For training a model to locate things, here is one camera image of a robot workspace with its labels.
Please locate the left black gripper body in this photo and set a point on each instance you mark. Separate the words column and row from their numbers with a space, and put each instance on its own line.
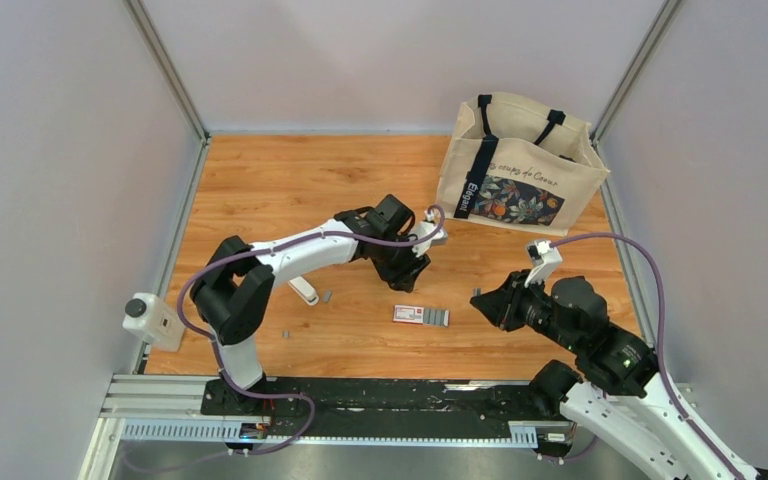
column 397, row 264

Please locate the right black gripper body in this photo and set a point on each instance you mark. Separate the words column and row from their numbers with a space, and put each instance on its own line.
column 528, row 307

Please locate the white stapler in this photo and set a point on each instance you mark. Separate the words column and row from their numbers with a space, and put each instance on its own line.
column 304, row 290

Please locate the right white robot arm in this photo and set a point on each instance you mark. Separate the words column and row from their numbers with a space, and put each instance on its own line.
column 616, row 388

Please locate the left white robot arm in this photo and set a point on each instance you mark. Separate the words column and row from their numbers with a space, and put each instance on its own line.
column 227, row 300

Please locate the red staple box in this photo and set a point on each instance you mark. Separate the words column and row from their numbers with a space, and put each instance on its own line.
column 418, row 315

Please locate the beige floral tote bag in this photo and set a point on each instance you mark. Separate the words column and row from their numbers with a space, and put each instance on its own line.
column 515, row 163

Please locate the white box with knob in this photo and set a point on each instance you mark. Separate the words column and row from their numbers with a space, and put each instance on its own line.
column 154, row 322

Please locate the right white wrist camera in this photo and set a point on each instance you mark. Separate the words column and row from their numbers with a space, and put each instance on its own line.
column 545, row 258

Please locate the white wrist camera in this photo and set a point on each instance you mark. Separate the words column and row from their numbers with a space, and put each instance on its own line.
column 430, row 231
column 545, row 258

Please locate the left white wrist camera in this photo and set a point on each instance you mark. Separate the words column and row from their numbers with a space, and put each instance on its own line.
column 430, row 231

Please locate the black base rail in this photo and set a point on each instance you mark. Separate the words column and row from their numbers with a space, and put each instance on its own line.
column 386, row 411

